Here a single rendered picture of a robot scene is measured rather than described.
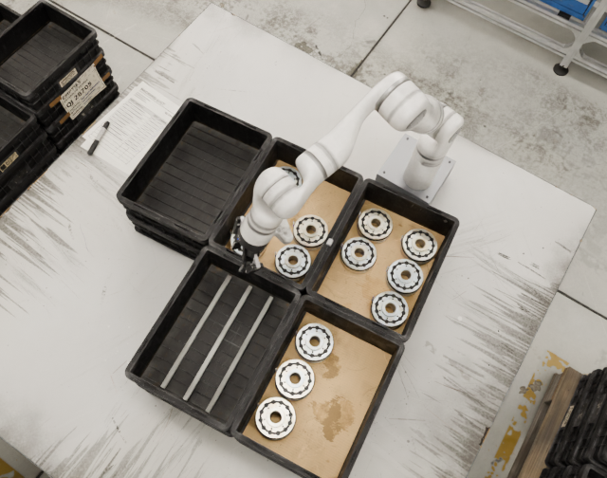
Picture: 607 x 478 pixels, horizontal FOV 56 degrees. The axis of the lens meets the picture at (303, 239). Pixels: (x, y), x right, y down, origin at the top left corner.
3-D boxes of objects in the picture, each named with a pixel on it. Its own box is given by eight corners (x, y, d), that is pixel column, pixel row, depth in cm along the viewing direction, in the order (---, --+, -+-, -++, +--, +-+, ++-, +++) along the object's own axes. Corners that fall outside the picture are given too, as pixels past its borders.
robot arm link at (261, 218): (235, 209, 122) (261, 240, 121) (255, 171, 110) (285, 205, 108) (259, 194, 126) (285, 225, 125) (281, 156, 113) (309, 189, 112)
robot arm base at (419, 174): (411, 160, 185) (424, 129, 169) (436, 174, 183) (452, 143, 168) (398, 181, 181) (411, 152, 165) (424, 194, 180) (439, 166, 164)
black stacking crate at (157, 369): (210, 260, 167) (206, 245, 156) (301, 305, 162) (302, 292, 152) (133, 382, 152) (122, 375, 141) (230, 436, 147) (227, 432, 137)
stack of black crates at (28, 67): (77, 71, 274) (41, -3, 233) (125, 101, 268) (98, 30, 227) (16, 129, 260) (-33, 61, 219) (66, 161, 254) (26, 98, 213)
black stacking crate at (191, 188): (193, 119, 186) (189, 97, 176) (274, 156, 182) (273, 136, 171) (124, 215, 171) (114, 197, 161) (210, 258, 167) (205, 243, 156)
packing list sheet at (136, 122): (137, 79, 205) (137, 78, 205) (190, 109, 201) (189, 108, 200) (75, 143, 194) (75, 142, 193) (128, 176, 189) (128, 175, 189)
